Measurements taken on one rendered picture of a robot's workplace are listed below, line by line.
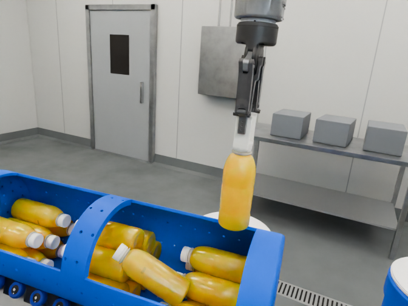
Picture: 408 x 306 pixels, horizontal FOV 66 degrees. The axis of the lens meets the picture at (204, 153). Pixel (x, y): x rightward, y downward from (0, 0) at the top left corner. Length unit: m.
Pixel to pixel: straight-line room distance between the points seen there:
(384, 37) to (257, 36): 3.25
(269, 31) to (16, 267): 0.78
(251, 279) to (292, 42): 3.40
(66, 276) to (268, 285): 0.45
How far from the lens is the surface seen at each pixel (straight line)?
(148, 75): 4.62
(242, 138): 0.61
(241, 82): 0.56
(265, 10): 0.58
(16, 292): 1.05
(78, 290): 0.82
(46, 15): 6.10
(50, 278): 0.87
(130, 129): 4.94
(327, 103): 3.81
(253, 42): 0.58
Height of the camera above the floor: 1.60
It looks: 17 degrees down
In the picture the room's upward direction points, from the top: 4 degrees clockwise
